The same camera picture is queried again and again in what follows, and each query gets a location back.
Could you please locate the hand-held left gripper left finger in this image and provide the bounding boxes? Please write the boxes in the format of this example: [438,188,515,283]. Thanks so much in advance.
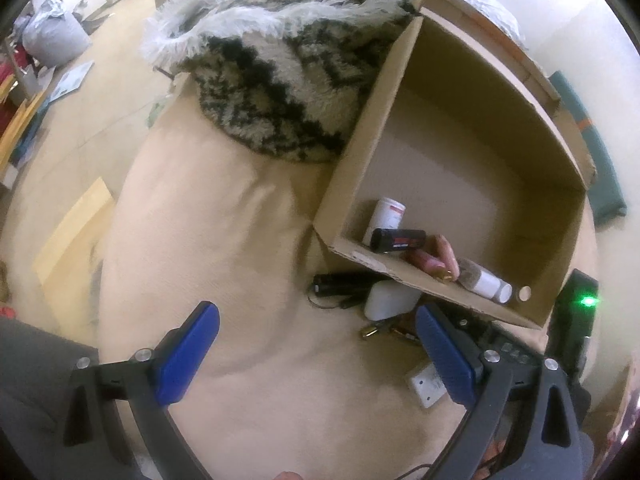
[64,301,221,480]

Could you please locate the teal pillow with orange stripe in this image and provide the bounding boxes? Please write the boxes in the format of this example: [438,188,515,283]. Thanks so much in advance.
[547,71,628,221]

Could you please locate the white capped bottle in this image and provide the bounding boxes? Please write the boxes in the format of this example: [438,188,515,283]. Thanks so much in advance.
[456,257,513,305]

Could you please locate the white rounded power bank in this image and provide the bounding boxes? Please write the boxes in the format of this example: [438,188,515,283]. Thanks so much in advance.
[363,280,423,322]

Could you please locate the yellow flat board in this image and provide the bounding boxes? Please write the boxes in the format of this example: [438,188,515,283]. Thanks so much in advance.
[32,176,117,316]

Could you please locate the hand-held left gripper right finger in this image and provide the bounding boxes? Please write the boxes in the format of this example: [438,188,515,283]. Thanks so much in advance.
[415,304,586,480]

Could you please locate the white pill bottle red label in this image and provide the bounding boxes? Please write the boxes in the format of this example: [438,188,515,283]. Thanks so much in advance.
[370,197,407,241]

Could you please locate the black cylinder red label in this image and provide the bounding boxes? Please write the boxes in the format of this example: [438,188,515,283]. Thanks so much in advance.
[370,227,427,254]

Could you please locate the white rectangular device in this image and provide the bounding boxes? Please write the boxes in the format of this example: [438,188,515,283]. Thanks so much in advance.
[404,362,451,409]

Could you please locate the floor scale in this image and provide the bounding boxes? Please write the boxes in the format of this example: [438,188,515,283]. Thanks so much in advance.
[47,60,96,103]

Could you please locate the black flashlight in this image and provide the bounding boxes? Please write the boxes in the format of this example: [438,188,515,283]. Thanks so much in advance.
[306,272,391,311]

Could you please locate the white stuffed bag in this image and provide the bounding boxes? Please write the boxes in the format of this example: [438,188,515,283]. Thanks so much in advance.
[22,7,93,66]

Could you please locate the yellow wooden frame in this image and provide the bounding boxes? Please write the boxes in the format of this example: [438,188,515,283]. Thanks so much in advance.
[0,75,51,186]

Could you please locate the white duvet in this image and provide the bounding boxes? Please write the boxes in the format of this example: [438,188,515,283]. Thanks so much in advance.
[400,0,523,56]

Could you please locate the brown cardboard box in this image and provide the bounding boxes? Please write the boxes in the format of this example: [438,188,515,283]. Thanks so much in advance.
[312,0,598,330]

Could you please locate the person's grey trousers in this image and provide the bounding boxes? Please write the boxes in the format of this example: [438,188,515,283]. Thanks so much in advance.
[0,317,101,480]

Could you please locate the shaggy patterned blanket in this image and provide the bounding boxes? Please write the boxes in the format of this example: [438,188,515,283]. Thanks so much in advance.
[141,0,421,163]

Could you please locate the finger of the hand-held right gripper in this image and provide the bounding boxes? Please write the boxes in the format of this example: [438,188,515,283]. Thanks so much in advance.
[450,310,551,366]

